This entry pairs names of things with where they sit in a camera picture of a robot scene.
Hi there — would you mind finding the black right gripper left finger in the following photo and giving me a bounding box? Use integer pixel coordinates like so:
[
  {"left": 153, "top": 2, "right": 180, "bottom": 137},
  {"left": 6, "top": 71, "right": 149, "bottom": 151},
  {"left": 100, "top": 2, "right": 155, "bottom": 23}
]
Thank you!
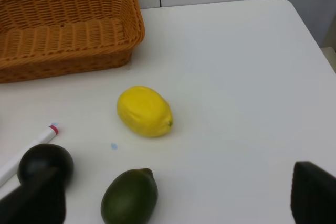
[{"left": 1, "top": 167, "right": 66, "bottom": 223}]

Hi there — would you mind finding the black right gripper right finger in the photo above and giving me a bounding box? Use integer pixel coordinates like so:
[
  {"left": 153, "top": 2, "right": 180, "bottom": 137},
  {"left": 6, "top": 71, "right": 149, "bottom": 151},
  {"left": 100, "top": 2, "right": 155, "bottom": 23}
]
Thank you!
[{"left": 290, "top": 161, "right": 335, "bottom": 224}]

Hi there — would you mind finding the dark mangosteen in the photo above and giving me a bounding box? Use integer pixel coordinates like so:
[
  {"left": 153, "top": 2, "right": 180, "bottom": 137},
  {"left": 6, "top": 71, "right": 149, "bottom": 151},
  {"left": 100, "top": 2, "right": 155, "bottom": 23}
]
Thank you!
[{"left": 17, "top": 144, "right": 74, "bottom": 187}]

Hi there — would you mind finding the white pink-capped marker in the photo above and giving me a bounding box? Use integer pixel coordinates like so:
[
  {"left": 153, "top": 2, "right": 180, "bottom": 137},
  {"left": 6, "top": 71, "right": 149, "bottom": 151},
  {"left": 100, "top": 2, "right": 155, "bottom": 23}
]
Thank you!
[{"left": 0, "top": 124, "right": 59, "bottom": 187}]

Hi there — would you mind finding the green lime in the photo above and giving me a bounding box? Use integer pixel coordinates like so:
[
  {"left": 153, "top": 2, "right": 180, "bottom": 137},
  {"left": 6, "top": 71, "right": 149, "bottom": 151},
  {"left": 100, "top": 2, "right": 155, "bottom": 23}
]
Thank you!
[{"left": 101, "top": 168, "right": 158, "bottom": 223}]

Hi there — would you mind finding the yellow lemon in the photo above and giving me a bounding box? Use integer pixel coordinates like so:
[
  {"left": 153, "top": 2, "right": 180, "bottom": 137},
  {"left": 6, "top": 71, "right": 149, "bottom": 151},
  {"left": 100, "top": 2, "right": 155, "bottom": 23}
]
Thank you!
[{"left": 117, "top": 86, "right": 173, "bottom": 137}]

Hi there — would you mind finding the orange wicker basket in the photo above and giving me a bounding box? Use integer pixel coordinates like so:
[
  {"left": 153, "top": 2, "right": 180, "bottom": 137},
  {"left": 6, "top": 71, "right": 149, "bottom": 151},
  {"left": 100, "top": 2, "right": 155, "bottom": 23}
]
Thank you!
[{"left": 1, "top": 0, "right": 145, "bottom": 83}]

